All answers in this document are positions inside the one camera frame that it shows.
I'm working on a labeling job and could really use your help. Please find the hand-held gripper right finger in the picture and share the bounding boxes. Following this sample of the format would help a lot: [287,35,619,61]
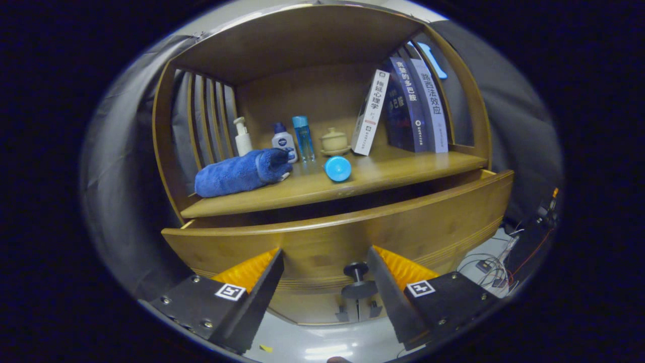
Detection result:
[366,246,502,352]

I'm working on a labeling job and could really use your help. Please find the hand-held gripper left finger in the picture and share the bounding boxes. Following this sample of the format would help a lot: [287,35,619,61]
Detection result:
[139,248,285,354]

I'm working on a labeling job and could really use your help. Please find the black drawer knob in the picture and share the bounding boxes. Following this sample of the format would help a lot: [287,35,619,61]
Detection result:
[341,262,378,300]

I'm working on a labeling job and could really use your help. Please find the wooden drawer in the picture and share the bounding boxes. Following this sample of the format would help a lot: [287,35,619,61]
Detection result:
[161,169,514,293]

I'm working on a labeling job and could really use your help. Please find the blue squeeze tube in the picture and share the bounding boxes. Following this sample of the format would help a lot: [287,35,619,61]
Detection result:
[324,156,352,183]

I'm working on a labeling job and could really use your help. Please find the wooden cabinet door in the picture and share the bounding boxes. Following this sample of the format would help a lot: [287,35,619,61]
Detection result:
[360,297,389,321]
[267,290,358,324]

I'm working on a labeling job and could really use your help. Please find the wooden countertop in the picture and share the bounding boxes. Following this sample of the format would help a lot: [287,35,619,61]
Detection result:
[180,146,488,219]

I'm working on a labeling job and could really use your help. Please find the wooden cabinet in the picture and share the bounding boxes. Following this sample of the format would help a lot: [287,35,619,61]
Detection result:
[152,3,492,326]

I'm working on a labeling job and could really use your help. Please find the blue folded towel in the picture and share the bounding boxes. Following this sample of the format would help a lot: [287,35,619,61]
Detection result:
[195,148,294,198]

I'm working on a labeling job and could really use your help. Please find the white pump bottle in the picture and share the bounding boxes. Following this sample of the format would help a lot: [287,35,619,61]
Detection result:
[233,117,253,157]

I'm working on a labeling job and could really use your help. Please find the white bottle with blue cap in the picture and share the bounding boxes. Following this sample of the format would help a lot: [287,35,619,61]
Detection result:
[272,123,298,163]

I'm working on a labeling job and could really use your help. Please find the clear blue tall bottle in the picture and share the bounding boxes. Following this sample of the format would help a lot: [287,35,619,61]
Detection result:
[292,116,316,162]

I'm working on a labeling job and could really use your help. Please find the beige lidded teacup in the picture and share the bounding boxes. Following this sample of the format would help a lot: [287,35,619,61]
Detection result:
[320,127,352,156]

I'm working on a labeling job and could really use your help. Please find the black and orange device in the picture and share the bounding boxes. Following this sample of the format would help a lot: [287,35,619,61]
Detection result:
[534,188,561,227]

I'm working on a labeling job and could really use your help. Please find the white book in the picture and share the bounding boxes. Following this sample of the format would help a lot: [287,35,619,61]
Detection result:
[351,69,391,156]

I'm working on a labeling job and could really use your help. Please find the pale lavender book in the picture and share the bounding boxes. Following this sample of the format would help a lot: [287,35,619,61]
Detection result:
[409,58,449,153]

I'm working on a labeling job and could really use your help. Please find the dark blue book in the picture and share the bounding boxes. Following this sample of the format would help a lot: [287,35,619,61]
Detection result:
[384,56,430,153]

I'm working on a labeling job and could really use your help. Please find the tangle of floor cables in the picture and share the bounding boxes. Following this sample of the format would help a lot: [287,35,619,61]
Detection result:
[461,234,525,295]

